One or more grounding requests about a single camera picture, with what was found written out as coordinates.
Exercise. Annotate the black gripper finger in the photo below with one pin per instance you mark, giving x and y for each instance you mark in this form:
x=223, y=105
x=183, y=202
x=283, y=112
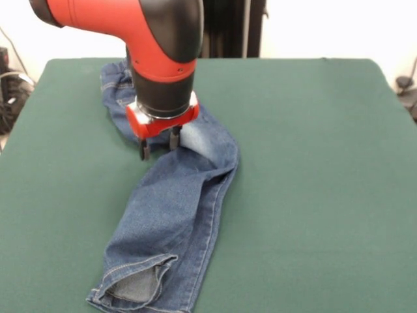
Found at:
x=175, y=138
x=144, y=151

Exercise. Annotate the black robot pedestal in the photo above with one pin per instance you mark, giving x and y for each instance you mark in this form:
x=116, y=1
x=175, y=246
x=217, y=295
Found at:
x=234, y=29

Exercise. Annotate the blue denim jeans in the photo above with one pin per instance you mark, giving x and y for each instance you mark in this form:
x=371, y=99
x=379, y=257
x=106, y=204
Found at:
x=169, y=212

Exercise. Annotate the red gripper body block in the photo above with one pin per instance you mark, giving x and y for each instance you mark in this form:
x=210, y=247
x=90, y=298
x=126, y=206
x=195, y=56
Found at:
x=140, y=125

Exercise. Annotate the black floor device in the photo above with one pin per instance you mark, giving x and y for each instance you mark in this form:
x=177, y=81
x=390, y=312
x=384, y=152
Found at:
x=407, y=94

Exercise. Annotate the dark green table cloth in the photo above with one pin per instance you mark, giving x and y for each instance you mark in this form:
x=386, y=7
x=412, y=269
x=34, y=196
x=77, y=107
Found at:
x=309, y=195

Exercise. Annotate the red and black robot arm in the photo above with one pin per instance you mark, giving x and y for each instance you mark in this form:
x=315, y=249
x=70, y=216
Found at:
x=146, y=39

